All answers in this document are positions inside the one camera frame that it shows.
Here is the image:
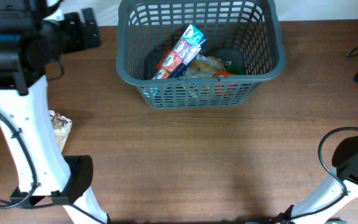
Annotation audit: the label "red orange pasta packet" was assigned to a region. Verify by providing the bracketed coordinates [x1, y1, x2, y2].
[152, 50, 236, 80]

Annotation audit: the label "beige snack bag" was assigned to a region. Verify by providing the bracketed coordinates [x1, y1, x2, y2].
[182, 54, 232, 78]
[49, 110, 73, 152]

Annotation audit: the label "Kleenex tissue multipack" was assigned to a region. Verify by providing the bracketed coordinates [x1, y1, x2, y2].
[152, 24, 208, 80]

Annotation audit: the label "green lid jar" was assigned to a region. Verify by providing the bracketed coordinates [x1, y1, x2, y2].
[226, 64, 246, 75]

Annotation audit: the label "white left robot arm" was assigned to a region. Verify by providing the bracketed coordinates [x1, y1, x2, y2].
[0, 0, 110, 223]

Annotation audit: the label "grey plastic mesh basket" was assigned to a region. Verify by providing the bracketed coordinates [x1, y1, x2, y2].
[116, 0, 285, 109]

